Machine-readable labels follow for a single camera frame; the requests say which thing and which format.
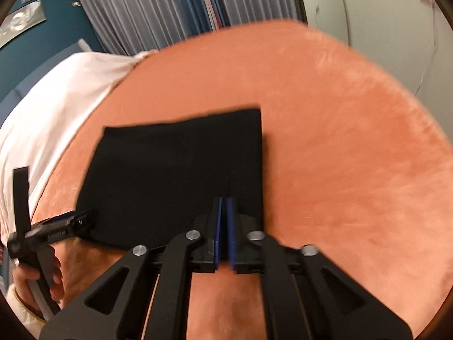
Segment silver framed wall picture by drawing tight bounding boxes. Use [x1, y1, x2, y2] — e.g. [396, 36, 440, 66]
[0, 0, 47, 49]

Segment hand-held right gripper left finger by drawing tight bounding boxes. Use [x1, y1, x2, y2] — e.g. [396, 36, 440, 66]
[39, 196, 223, 340]

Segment person's left hand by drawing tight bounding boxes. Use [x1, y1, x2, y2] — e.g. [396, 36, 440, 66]
[12, 246, 65, 312]

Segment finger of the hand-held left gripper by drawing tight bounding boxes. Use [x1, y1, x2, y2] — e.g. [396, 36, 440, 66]
[53, 210, 99, 241]

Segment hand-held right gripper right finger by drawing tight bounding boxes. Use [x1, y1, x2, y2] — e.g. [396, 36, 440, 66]
[226, 197, 413, 340]

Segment black pants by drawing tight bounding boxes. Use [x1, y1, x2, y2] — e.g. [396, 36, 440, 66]
[76, 108, 266, 252]

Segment white bed sheet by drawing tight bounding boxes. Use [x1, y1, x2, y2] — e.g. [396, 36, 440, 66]
[0, 51, 156, 248]

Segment blue padded headboard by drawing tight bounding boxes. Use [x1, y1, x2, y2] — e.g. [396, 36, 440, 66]
[0, 40, 104, 117]

